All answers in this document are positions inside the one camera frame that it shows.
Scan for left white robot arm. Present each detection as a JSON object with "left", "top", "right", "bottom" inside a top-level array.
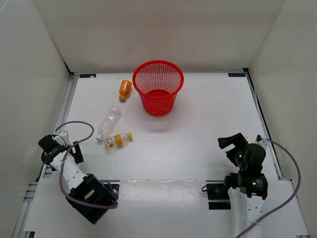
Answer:
[{"left": 38, "top": 134, "right": 118, "bottom": 224}]

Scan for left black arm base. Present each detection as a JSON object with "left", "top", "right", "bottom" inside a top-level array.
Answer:
[{"left": 102, "top": 180, "right": 120, "bottom": 200}]

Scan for orange plastic bottle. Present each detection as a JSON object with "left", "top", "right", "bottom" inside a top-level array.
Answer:
[{"left": 119, "top": 80, "right": 132, "bottom": 102}]

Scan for small clear orange-label bottle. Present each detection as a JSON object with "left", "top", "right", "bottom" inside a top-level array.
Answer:
[{"left": 104, "top": 133, "right": 133, "bottom": 150}]

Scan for clear crushed plastic bottle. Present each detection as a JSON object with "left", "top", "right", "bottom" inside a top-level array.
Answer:
[{"left": 96, "top": 105, "right": 122, "bottom": 142}]

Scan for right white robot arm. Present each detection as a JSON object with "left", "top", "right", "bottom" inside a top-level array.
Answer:
[{"left": 217, "top": 133, "right": 268, "bottom": 238}]

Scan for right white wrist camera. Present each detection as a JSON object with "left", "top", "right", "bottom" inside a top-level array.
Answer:
[{"left": 255, "top": 135, "right": 267, "bottom": 150}]

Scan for red mesh plastic bin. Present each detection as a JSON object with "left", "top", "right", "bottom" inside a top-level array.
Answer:
[{"left": 132, "top": 60, "right": 184, "bottom": 116}]

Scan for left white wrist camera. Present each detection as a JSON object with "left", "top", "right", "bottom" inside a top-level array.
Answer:
[{"left": 52, "top": 131, "right": 70, "bottom": 146}]

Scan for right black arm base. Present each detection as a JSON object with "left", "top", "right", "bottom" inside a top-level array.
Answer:
[{"left": 201, "top": 180, "right": 231, "bottom": 210}]

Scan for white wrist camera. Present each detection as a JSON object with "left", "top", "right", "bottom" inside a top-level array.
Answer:
[
  {"left": 255, "top": 135, "right": 267, "bottom": 150},
  {"left": 52, "top": 131, "right": 70, "bottom": 146}
]

